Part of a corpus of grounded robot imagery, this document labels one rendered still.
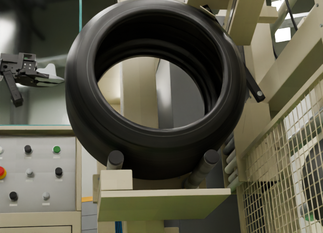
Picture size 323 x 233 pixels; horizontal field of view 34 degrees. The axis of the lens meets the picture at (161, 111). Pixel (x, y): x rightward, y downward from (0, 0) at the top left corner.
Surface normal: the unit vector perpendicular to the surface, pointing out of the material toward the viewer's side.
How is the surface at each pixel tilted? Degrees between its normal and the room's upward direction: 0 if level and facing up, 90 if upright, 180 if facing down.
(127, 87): 90
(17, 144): 90
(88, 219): 90
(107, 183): 90
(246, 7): 162
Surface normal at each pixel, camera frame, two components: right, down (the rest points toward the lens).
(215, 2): 0.05, 0.93
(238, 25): 0.10, 0.76
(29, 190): 0.14, -0.38
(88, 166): -0.25, -0.35
